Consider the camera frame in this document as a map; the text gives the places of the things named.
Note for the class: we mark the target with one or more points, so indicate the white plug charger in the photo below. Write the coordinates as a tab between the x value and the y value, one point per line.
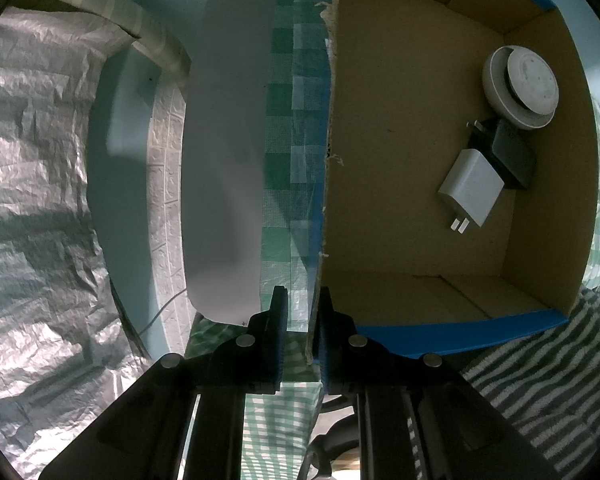
472	185

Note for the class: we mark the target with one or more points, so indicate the green checked cloth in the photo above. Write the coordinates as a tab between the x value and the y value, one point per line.
280	195

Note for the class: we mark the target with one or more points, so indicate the grey white striped blanket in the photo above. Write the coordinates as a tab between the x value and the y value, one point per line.
545	385

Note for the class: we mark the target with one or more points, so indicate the striped fabric edging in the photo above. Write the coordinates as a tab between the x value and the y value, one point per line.
155	42

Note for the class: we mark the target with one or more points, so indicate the silver crinkled sheet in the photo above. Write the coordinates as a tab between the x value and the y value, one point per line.
30	210

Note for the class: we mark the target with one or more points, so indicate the white round dome device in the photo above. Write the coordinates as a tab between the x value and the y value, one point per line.
525	80

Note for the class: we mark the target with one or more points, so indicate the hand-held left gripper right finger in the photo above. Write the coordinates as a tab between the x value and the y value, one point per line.
325	347

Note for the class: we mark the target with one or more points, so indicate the dark grey plug adapter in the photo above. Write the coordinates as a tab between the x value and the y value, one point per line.
512	155

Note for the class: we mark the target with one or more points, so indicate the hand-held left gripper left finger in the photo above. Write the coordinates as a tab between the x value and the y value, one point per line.
278	340

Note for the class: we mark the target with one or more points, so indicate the blue-edged cardboard box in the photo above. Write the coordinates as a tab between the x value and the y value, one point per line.
405	160

